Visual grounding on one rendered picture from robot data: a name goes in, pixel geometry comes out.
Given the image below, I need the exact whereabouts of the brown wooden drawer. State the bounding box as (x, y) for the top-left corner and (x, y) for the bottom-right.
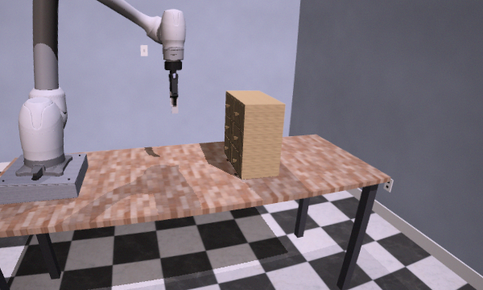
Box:
(224, 135), (233, 163)
(233, 100), (245, 129)
(225, 114), (233, 142)
(233, 123), (243, 154)
(225, 94), (234, 119)
(232, 145), (242, 177)

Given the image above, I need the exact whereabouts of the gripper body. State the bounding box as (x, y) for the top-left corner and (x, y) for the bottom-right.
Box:
(164, 61), (182, 74)

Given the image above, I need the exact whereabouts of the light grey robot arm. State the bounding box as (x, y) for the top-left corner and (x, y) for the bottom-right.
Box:
(15, 0), (186, 179)

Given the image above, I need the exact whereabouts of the light wooden chest of drawers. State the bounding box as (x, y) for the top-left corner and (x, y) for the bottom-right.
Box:
(226, 91), (286, 180)

